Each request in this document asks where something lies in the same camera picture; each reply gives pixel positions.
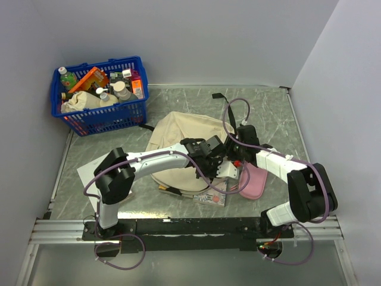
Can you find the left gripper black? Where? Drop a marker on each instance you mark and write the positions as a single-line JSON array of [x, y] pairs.
[[217, 162]]

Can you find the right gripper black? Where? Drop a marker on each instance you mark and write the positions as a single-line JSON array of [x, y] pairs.
[[231, 156]]

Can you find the cream canvas backpack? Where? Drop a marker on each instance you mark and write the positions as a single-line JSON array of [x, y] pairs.
[[171, 130]]

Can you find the white book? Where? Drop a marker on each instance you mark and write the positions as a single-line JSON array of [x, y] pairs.
[[86, 175]]

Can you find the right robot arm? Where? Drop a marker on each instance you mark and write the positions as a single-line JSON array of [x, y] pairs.
[[311, 197]]

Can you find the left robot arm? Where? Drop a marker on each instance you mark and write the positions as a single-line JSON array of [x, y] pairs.
[[119, 170]]

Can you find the floral cover book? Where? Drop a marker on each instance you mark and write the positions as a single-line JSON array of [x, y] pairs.
[[210, 197]]

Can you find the blue Jane Eyre book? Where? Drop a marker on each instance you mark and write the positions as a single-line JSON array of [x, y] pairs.
[[173, 191]]

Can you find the pink pencil case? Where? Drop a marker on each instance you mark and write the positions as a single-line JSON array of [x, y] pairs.
[[256, 184]]

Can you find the pink orange carton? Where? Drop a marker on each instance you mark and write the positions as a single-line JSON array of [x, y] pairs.
[[136, 84]]

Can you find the grey pump bottle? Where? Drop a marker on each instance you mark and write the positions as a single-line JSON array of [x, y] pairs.
[[122, 93]]

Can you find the blue plastic basket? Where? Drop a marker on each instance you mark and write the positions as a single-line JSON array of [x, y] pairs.
[[99, 120]]

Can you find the cream lotion bottle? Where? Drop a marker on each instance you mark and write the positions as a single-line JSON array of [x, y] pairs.
[[106, 99]]

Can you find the black product box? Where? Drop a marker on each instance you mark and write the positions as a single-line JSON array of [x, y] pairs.
[[116, 76]]

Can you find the beige cloth pouch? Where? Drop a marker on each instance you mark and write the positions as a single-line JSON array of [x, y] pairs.
[[80, 101]]

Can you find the orange snack box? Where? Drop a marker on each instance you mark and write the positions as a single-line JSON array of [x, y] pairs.
[[95, 78]]

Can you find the green soda bottle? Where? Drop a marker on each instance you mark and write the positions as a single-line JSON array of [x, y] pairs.
[[68, 79]]

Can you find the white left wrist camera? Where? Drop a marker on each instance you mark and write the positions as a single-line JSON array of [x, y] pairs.
[[227, 170]]

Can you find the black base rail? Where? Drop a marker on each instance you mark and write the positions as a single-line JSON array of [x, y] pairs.
[[175, 234]]

